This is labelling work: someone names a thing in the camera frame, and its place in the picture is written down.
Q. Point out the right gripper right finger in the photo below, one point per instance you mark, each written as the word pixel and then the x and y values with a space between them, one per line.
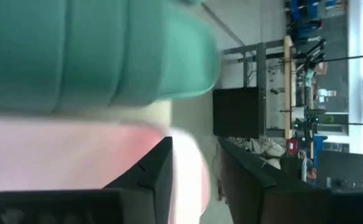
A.
pixel 293 208

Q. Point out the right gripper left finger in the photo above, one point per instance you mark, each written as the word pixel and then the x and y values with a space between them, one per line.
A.
pixel 75 208

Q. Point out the background wooden table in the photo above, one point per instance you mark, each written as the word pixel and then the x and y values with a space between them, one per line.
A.
pixel 288 93

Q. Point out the green rubber slide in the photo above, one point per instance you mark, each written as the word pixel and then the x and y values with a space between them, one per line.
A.
pixel 91 53

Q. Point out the black monitor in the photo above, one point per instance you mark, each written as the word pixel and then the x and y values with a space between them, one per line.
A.
pixel 238 112

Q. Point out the pink rubber slide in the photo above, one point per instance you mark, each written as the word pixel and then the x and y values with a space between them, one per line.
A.
pixel 59 155

